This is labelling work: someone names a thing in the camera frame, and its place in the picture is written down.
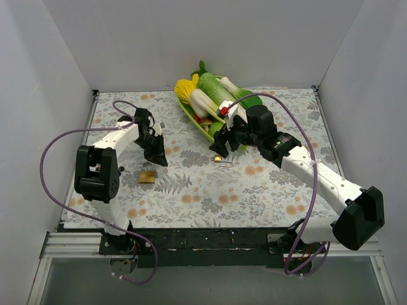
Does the small brass padlock shackle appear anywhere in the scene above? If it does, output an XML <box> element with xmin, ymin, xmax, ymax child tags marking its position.
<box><xmin>212</xmin><ymin>155</ymin><xmax>233</xmax><ymax>167</ymax></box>

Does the large brass padlock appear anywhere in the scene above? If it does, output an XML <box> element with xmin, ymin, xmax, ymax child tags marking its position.
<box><xmin>137</xmin><ymin>162</ymin><xmax>156</xmax><ymax>184</ymax></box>

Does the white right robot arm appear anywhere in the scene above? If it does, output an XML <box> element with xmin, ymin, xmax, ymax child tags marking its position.
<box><xmin>209</xmin><ymin>105</ymin><xmax>385</xmax><ymax>253</ymax></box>

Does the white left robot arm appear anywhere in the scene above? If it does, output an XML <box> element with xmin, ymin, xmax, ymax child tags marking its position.
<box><xmin>74</xmin><ymin>108</ymin><xmax>168</xmax><ymax>254</ymax></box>

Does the green round cabbage toy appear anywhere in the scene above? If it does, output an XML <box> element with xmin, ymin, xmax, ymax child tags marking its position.
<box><xmin>208</xmin><ymin>121</ymin><xmax>223</xmax><ymax>137</ymax></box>

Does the brown mushroom toy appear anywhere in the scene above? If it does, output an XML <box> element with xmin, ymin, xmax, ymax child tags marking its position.
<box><xmin>198</xmin><ymin>118</ymin><xmax>213</xmax><ymax>133</ymax></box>

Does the floral patterned table mat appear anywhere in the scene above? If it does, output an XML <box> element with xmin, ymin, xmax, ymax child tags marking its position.
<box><xmin>63</xmin><ymin>88</ymin><xmax>357</xmax><ymax>229</ymax></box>

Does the napa cabbage toy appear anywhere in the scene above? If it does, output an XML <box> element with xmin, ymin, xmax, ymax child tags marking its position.
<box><xmin>197</xmin><ymin>72</ymin><xmax>235</xmax><ymax>108</ymax></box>

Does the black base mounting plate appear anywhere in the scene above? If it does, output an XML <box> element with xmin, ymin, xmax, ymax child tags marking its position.
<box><xmin>97</xmin><ymin>227</ymin><xmax>328</xmax><ymax>268</ymax></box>

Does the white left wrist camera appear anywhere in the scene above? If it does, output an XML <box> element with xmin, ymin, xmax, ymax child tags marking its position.
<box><xmin>153</xmin><ymin>122</ymin><xmax>165</xmax><ymax>135</ymax></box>

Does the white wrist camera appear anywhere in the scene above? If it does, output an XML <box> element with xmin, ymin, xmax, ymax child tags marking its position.
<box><xmin>153</xmin><ymin>122</ymin><xmax>165</xmax><ymax>135</ymax></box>
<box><xmin>216</xmin><ymin>100</ymin><xmax>247</xmax><ymax>130</ymax></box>

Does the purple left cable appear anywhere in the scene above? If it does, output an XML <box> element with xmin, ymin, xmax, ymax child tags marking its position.
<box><xmin>39</xmin><ymin>100</ymin><xmax>160</xmax><ymax>285</ymax></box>

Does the purple cable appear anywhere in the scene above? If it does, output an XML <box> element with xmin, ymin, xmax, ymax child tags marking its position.
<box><xmin>230</xmin><ymin>93</ymin><xmax>330</xmax><ymax>276</ymax></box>
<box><xmin>39</xmin><ymin>100</ymin><xmax>160</xmax><ymax>285</ymax></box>

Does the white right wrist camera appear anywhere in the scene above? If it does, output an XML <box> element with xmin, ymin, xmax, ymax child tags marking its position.
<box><xmin>216</xmin><ymin>100</ymin><xmax>247</xmax><ymax>130</ymax></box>

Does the aluminium frame rail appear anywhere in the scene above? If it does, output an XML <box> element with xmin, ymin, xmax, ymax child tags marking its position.
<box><xmin>29</xmin><ymin>228</ymin><xmax>398</xmax><ymax>304</ymax></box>

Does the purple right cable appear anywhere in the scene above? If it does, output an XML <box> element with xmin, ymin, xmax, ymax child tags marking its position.
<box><xmin>230</xmin><ymin>93</ymin><xmax>330</xmax><ymax>276</ymax></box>

